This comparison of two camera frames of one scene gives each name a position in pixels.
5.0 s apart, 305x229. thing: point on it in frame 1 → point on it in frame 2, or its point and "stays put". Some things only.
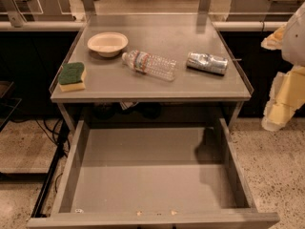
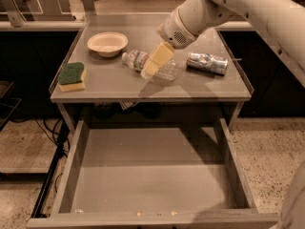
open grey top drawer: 155,177 stays put
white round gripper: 294,45 → 173,31
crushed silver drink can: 207,63 stays put
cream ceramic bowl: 108,44 stays put
